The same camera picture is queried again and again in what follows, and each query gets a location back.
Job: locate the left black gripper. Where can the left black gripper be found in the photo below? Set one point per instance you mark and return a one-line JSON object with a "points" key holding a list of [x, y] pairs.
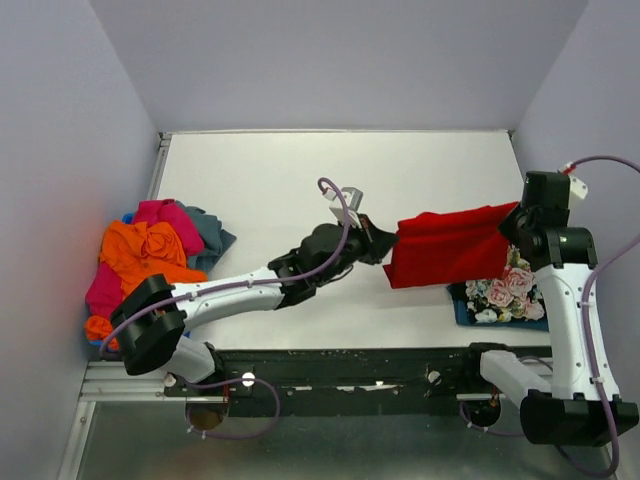
{"points": [[373, 240]]}

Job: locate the blue folded t shirt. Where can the blue folded t shirt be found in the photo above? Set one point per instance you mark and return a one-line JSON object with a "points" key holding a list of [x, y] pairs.
{"points": [[464, 318]]}

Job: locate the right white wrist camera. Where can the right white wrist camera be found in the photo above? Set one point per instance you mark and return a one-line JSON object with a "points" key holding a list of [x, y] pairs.
{"points": [[578, 190]]}

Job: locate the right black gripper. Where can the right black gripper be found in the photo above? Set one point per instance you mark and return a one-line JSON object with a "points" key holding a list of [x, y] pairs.
{"points": [[508, 223]]}

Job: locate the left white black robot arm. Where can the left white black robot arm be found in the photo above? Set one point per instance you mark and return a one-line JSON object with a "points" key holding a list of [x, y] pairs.
{"points": [[154, 322]]}

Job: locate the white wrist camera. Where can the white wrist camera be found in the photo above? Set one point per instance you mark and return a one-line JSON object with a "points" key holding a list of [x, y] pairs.
{"points": [[348, 208], [578, 190]]}

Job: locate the grey blue t shirt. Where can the grey blue t shirt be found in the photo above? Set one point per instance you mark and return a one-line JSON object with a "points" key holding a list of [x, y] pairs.
{"points": [[217, 241]]}

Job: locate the red t shirt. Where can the red t shirt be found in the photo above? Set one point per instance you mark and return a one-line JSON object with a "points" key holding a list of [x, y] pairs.
{"points": [[445, 248]]}

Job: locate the orange t shirt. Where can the orange t shirt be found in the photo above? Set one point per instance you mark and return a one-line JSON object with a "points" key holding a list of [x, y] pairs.
{"points": [[129, 254]]}

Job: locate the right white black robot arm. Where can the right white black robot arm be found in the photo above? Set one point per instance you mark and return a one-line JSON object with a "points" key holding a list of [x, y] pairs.
{"points": [[580, 405]]}

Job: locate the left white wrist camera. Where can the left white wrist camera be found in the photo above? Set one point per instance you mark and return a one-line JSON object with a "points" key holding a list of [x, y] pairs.
{"points": [[348, 208]]}

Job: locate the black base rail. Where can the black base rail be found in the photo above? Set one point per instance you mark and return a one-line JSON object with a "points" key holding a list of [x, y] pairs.
{"points": [[345, 382]]}

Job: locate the pink t shirt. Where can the pink t shirt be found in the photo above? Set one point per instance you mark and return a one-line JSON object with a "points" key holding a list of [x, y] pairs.
{"points": [[170, 220]]}

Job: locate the black floral folded t shirt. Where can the black floral folded t shirt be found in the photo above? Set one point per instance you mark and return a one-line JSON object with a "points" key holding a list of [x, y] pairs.
{"points": [[513, 296]]}

